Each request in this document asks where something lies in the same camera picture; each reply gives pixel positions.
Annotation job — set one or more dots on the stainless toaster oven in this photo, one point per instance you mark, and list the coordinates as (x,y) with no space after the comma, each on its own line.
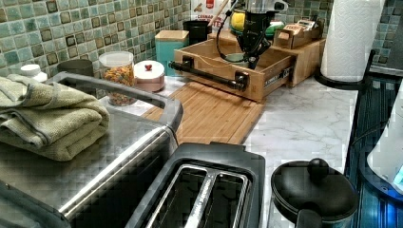
(102,185)

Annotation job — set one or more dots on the black paper towel holder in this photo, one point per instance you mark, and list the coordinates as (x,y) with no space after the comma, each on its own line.
(344,83)

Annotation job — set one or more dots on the black drawer handle bar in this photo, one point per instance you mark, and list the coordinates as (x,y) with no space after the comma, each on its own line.
(240,81)

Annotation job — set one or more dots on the black utensil pot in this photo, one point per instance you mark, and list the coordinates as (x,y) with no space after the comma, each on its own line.
(198,31)

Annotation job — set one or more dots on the glass blender jar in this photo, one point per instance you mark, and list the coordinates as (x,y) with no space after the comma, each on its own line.
(311,194)

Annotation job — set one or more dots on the pale green cup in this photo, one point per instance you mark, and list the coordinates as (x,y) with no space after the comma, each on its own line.
(236,59)

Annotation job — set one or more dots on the small wooden tea box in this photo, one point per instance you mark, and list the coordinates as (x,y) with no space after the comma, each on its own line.
(299,34)

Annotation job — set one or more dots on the pink ceramic lidded jar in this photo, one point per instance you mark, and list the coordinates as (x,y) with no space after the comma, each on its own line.
(149,75)

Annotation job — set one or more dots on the open bamboo drawer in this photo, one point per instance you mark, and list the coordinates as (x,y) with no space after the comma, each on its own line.
(196,52)

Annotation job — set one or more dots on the clear cereal jar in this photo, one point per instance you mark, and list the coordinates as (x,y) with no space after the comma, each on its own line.
(117,67)

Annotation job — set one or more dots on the white capped bottle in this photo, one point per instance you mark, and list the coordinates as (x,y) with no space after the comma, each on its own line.
(34,71)

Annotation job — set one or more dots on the folded green towel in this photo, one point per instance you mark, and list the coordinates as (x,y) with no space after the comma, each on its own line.
(54,121)

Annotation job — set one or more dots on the wooden rolling pin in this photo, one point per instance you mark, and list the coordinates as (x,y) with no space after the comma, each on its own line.
(217,14)

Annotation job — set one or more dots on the bamboo cutting board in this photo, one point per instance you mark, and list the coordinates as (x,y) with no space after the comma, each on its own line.
(212,115)

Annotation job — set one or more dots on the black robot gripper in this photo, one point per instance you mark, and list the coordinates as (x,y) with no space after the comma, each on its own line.
(253,40)

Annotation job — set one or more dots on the white paper towel roll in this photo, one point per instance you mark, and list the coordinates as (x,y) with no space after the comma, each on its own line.
(350,37)

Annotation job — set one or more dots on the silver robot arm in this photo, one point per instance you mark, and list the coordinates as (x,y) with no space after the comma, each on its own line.
(261,6)

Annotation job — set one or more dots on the teal canister with bamboo lid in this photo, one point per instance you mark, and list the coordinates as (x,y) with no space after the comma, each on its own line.
(166,42)

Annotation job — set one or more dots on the red white food box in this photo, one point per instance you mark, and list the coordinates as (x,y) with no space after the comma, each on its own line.
(204,10)

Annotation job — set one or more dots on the bamboo drawer cabinet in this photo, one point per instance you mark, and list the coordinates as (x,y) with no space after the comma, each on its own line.
(304,60)

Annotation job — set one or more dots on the black slot toaster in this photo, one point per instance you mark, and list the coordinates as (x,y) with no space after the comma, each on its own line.
(216,185)

